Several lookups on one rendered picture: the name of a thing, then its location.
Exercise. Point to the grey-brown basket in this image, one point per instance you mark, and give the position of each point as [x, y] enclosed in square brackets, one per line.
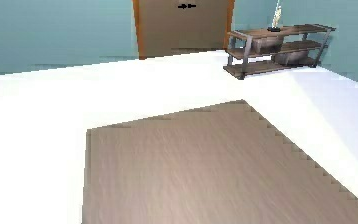
[292, 57]
[268, 43]

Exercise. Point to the brown shelf with grey frame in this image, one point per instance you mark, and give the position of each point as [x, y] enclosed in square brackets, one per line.
[253, 68]

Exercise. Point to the beige floor mat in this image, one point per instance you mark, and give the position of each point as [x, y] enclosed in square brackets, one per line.
[200, 173]

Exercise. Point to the pale plant in black pot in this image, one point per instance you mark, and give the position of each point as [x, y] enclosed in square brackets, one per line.
[276, 16]

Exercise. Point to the brown room door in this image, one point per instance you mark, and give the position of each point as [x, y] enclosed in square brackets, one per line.
[183, 28]

